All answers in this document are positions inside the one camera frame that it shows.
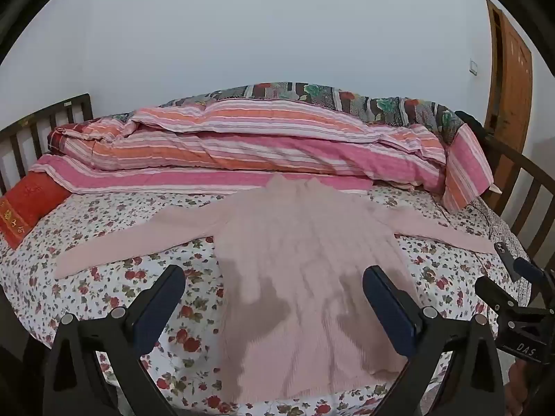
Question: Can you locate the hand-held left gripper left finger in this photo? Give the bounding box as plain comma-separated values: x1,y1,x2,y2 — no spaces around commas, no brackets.
42,264,187,416

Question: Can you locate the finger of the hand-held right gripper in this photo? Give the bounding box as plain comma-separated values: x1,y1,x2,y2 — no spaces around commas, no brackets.
514,258,545,285
474,275,538,313

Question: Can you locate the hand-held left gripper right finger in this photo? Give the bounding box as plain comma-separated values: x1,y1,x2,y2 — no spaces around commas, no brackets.
362,265,506,416

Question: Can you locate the pink knitted sweater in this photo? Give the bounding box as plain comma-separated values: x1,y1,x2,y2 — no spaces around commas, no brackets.
54,173,497,406

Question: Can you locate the person's right hand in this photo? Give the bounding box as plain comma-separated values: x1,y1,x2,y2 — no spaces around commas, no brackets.
507,357,543,416

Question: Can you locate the black smartphone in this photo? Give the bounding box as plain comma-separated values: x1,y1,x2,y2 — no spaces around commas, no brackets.
494,241,521,282

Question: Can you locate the dark wooden footboard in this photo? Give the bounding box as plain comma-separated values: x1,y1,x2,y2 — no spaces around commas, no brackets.
455,110,555,278

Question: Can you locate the floral bed sheet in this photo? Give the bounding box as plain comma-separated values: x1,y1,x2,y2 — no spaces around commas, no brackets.
0,182,534,416

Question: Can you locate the red pillow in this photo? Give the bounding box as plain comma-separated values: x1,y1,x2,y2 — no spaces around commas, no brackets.
0,171,72,250

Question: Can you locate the wooden door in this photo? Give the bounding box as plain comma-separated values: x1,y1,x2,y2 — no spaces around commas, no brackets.
483,0,534,154

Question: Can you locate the pink orange striped quilt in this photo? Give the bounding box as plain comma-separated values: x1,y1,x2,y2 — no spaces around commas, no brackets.
28,99,504,215

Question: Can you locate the dark wooden headboard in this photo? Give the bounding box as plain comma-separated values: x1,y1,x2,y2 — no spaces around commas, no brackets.
0,93,94,196

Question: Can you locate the multicolour floral patchwork blanket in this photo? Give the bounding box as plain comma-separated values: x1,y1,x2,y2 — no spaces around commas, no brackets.
158,81,471,146

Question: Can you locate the thin black charging cable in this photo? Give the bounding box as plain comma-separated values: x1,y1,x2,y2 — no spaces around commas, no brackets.
470,199,499,243

